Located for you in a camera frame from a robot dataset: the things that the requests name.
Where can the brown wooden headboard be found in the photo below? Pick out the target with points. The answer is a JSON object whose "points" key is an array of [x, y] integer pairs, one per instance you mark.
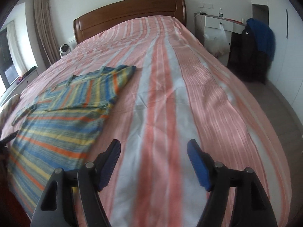
{"points": [[130, 14]]}

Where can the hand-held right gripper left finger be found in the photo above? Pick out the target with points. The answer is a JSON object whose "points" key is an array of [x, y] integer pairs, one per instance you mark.
{"points": [[109, 167]]}

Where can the bed with pink striped sheet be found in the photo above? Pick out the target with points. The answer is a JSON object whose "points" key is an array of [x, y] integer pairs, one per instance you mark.
{"points": [[165, 99]]}

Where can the blue jacket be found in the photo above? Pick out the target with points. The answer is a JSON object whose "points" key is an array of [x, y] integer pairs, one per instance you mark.
{"points": [[262, 35]]}

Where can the small clear bottle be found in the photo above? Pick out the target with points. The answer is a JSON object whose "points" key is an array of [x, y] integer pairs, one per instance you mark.
{"points": [[220, 13]]}

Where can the window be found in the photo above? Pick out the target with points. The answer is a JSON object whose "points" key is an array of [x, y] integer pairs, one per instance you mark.
{"points": [[4, 56]]}

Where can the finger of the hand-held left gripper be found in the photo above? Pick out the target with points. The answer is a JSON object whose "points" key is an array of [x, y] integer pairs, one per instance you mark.
{"points": [[10, 137]]}

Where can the beige curtain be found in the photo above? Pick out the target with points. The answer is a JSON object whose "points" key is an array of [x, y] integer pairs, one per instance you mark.
{"points": [[45, 28]]}

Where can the black object on sill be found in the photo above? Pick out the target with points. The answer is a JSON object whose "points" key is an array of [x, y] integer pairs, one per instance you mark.
{"points": [[30, 70]]}

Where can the white desk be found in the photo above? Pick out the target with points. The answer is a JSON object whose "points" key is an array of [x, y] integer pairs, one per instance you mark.
{"points": [[213, 22]]}

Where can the striped knit shirt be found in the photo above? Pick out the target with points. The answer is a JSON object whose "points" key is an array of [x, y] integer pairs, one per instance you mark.
{"points": [[59, 127]]}

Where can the striped pillow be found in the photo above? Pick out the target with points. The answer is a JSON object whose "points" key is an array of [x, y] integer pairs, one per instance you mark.
{"points": [[9, 104]]}

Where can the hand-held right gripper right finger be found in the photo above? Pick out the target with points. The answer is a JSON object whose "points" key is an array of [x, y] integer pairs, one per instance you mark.
{"points": [[200, 167]]}

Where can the white window cabinet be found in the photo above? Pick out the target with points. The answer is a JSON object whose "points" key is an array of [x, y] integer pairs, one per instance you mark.
{"points": [[28, 76]]}

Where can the small white fan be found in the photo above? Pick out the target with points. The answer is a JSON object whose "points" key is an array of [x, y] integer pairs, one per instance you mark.
{"points": [[63, 49]]}

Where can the white plastic bag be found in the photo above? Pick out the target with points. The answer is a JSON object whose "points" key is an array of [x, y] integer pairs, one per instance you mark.
{"points": [[217, 40]]}

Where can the black jacket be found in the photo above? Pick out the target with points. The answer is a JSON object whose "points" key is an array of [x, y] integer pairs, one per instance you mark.
{"points": [[248, 56]]}

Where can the red flat object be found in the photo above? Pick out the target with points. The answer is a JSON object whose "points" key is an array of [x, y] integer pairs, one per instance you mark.
{"points": [[233, 20]]}

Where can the white wardrobe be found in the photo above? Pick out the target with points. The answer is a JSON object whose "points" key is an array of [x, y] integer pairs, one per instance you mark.
{"points": [[291, 63]]}

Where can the white sheer curtain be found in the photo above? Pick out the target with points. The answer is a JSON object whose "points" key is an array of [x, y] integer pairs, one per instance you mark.
{"points": [[13, 42]]}

